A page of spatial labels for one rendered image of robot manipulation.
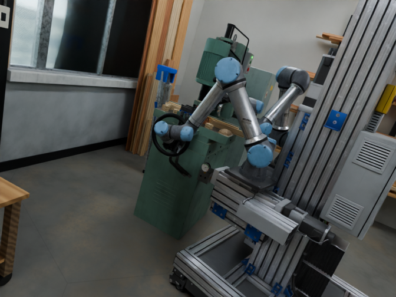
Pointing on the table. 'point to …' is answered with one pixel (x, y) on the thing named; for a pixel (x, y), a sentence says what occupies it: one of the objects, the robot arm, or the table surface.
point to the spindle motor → (211, 60)
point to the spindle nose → (203, 92)
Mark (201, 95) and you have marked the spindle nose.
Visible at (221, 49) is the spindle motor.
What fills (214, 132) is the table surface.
